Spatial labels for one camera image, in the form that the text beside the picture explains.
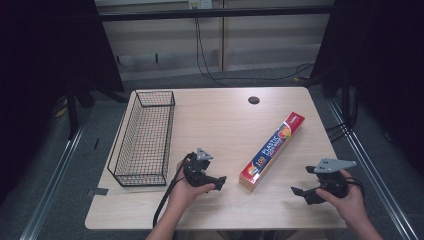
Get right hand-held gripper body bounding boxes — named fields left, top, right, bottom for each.
left=312, top=158, right=358, bottom=199

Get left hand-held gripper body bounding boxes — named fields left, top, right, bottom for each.
left=182, top=147, right=216, bottom=188

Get red blue plastic wrap box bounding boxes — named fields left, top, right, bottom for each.
left=238, top=111, right=306, bottom=193

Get black wire basket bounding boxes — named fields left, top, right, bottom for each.
left=106, top=89, right=176, bottom=188

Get person's left hand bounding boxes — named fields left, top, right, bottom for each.
left=167, top=161, right=217, bottom=215

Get person's right hand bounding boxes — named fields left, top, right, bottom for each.
left=315, top=169, right=368, bottom=228

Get grey tape piece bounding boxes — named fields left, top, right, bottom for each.
left=85, top=187, right=110, bottom=198

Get black curtain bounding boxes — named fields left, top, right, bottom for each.
left=308, top=0, right=424, bottom=176
left=0, top=0, right=126, bottom=204

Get black stand pole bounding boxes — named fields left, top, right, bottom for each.
left=65, top=78, right=80, bottom=140

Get metal floor rail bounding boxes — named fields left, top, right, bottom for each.
left=19, top=108, right=92, bottom=240
left=325, top=98, right=420, bottom=240

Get black floor cables bundle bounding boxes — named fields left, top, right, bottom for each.
left=324, top=94, right=361, bottom=144

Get black hanging wall cables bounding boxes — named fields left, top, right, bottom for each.
left=194, top=17, right=315, bottom=88

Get black horizontal frame bar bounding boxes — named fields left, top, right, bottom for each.
left=99, top=5, right=335, bottom=22

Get white wall outlet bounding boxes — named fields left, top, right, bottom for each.
left=187, top=0, right=213, bottom=10

